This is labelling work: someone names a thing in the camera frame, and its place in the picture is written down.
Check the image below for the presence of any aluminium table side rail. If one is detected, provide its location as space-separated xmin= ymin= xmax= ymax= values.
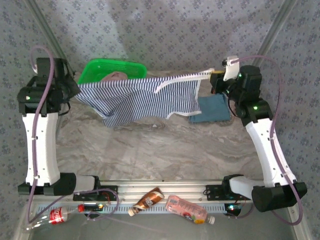
xmin=259 ymin=119 xmax=291 ymax=183

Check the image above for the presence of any blue white striped tank top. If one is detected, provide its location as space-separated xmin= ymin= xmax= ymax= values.
xmin=74 ymin=67 xmax=216 ymax=129

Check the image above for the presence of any small circuit board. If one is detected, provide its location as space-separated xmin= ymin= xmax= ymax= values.
xmin=83 ymin=203 xmax=104 ymax=211
xmin=224 ymin=203 xmax=244 ymax=217

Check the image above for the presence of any green plastic basket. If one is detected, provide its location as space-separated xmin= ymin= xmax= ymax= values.
xmin=77 ymin=58 xmax=148 ymax=86

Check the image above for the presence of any aluminium frame post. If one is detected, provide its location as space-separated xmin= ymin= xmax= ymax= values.
xmin=24 ymin=0 xmax=76 ymax=76
xmin=249 ymin=0 xmax=299 ymax=73

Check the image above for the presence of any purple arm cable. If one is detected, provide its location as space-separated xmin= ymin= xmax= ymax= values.
xmin=226 ymin=55 xmax=305 ymax=226
xmin=26 ymin=45 xmax=119 ymax=225

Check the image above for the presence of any aluminium mounting rail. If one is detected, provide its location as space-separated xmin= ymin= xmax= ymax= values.
xmin=26 ymin=178 xmax=300 ymax=203

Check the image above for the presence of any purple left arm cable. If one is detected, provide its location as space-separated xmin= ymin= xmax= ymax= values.
xmin=26 ymin=45 xmax=119 ymax=225

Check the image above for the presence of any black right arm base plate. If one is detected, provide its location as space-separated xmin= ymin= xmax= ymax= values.
xmin=205 ymin=184 xmax=252 ymax=201

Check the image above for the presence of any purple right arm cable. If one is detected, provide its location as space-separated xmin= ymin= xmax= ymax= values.
xmin=226 ymin=55 xmax=305 ymax=226

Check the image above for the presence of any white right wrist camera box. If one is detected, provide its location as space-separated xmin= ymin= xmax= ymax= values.
xmin=221 ymin=55 xmax=241 ymax=82

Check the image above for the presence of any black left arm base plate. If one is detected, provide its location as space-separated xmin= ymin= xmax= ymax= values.
xmin=72 ymin=184 xmax=119 ymax=202

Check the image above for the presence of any pink tank top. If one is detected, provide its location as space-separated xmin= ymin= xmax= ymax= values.
xmin=101 ymin=71 xmax=130 ymax=82

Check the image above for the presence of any grey slotted cable duct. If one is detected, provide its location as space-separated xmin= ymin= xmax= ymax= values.
xmin=34 ymin=202 xmax=229 ymax=215

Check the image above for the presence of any pink drink bottle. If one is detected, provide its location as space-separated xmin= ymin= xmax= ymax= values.
xmin=165 ymin=194 xmax=216 ymax=225

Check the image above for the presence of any brown drink bottle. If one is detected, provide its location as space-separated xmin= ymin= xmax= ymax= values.
xmin=127 ymin=186 xmax=166 ymax=217

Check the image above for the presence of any clear red-label cola bottle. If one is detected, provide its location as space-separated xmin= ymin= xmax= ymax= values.
xmin=23 ymin=204 xmax=86 ymax=233

